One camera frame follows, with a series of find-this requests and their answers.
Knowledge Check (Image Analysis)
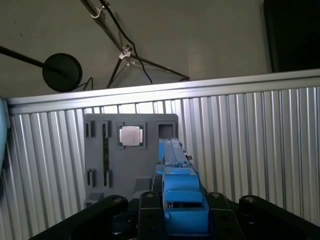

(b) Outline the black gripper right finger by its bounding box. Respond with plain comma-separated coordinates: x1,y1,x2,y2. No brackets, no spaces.
207,191,320,240

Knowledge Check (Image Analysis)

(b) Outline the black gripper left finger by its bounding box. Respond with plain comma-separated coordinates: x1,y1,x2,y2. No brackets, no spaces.
29,191,165,240

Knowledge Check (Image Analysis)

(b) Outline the grey plastic parts rack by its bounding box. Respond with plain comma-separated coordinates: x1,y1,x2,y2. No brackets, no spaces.
83,113,180,208

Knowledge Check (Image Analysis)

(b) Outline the silver CPU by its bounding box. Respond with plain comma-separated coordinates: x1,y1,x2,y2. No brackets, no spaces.
119,126,142,146

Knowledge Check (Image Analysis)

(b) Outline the black round-base stand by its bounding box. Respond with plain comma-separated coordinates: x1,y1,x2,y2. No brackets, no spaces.
0,45,83,93

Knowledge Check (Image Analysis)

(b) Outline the metal tripod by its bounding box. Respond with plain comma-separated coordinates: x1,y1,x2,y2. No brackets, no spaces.
79,0,191,89

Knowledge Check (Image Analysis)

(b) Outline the dark black cabinet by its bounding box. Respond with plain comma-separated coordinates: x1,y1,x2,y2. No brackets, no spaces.
263,0,320,74

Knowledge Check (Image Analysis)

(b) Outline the black tripod cable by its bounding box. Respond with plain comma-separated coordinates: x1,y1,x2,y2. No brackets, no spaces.
99,0,154,85

